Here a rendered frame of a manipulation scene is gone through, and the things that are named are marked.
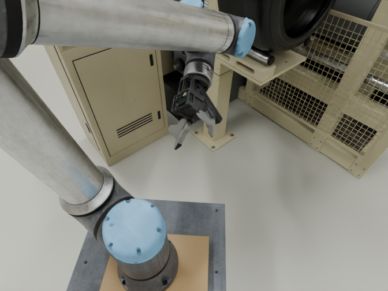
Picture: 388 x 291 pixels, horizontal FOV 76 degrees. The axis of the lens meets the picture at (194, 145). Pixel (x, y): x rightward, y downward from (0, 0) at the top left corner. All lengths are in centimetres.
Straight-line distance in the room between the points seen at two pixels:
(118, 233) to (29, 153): 27
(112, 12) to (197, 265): 74
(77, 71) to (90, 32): 109
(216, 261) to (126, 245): 38
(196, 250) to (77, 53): 106
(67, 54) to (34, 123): 91
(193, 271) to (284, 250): 87
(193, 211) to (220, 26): 67
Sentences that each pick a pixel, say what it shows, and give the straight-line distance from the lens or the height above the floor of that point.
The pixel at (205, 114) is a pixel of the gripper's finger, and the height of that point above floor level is 103.
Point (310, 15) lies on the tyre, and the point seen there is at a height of 100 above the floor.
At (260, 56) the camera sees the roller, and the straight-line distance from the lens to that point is 123.
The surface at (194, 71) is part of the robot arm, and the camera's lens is 75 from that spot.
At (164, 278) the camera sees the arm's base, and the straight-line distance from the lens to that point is 84.
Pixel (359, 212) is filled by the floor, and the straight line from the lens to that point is 197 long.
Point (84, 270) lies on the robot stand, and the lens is 98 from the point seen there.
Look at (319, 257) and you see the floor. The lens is 171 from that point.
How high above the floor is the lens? 148
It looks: 48 degrees down
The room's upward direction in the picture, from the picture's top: straight up
